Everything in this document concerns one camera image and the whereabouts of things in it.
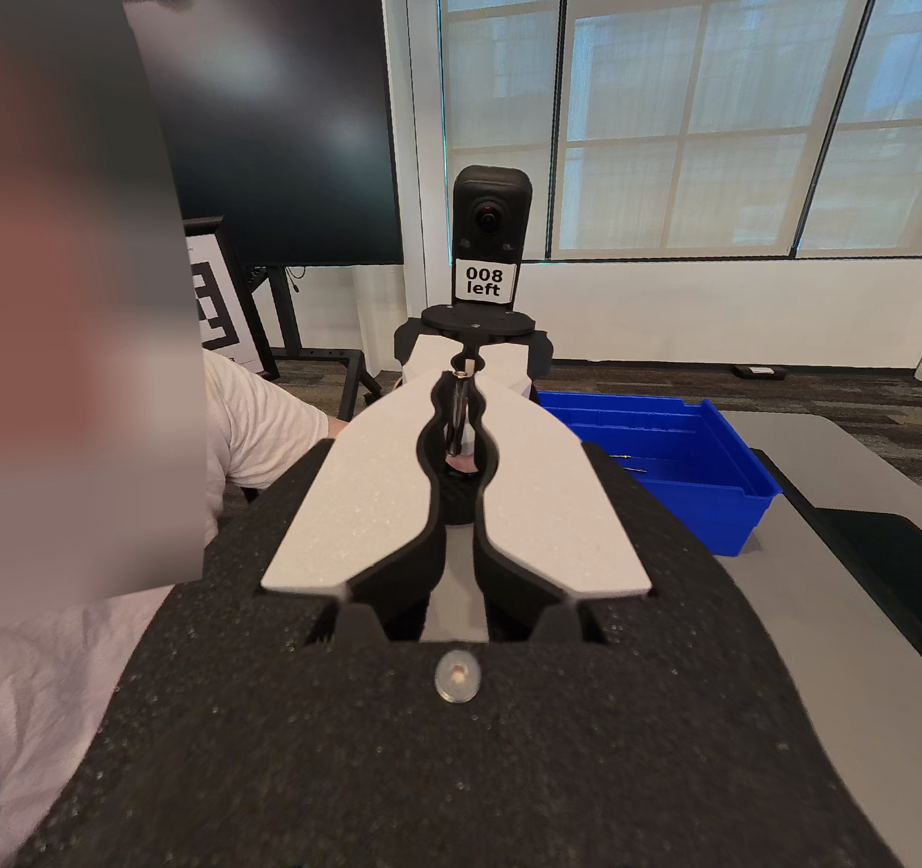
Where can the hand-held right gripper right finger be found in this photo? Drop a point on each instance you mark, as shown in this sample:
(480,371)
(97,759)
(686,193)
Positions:
(562,515)

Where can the person's left forearm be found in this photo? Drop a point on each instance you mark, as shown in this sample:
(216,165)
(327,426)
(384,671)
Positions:
(339,427)

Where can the person's white shirt torso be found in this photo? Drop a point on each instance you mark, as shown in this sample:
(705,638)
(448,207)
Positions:
(252,421)

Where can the framed marker sign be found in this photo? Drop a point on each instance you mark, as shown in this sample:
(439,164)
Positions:
(216,306)

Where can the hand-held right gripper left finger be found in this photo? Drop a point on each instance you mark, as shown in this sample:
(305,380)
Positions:
(346,500)

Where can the metal bolt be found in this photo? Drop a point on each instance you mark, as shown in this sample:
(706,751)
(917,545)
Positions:
(459,414)

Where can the large black monitor screen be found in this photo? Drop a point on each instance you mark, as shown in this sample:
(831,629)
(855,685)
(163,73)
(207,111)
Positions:
(288,126)

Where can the black table mat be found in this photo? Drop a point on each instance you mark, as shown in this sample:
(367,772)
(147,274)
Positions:
(864,551)

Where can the person's left hand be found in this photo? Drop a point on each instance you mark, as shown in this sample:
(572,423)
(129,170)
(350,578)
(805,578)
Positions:
(461,462)

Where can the blue plastic bin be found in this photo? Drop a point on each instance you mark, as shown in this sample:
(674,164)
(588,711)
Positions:
(720,515)

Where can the small black floor box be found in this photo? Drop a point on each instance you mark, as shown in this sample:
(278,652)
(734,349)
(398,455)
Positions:
(760,371)

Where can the black monitor stand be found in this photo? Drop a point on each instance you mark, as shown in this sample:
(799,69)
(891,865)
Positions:
(284,306)

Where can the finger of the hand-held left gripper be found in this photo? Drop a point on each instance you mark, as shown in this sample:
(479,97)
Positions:
(511,362)
(428,356)

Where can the large gridded window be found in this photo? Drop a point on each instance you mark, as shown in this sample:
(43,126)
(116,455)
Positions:
(648,90)

